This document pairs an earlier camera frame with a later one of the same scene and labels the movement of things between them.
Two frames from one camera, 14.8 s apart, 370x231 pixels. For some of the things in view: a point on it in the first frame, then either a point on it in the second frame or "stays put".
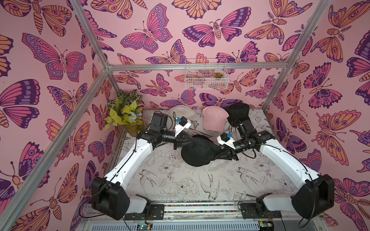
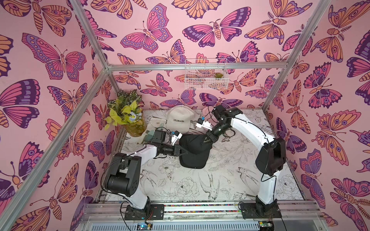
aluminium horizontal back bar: (198, 66) stays put
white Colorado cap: (179, 111) stays put
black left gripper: (179, 140) to (175, 150)
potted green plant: (126, 110) stays put
